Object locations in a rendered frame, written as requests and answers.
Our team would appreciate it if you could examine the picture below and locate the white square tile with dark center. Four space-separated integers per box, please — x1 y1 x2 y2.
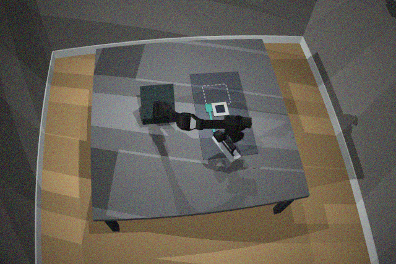
211 102 230 117

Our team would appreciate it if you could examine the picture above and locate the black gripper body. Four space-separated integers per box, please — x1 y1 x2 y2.
213 128 245 143

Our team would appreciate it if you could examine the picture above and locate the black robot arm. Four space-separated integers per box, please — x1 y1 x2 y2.
153 100 252 143

